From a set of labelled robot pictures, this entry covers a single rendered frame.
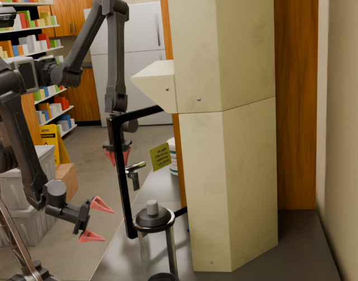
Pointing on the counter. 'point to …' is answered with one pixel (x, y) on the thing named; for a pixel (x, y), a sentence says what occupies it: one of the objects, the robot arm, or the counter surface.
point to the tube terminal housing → (227, 127)
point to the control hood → (159, 84)
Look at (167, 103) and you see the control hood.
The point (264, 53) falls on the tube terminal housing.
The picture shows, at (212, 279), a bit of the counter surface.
